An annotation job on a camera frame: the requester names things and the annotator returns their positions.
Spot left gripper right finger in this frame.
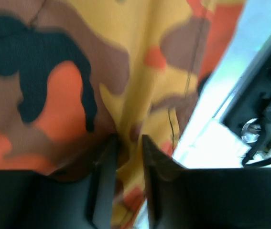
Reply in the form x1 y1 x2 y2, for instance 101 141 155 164
142 135 188 229

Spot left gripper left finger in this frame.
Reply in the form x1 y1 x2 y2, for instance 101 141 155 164
85 135 119 229

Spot orange camouflage trousers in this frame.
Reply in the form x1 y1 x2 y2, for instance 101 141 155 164
0 0 245 229

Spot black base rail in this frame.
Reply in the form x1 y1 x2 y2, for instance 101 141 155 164
211 14 271 167

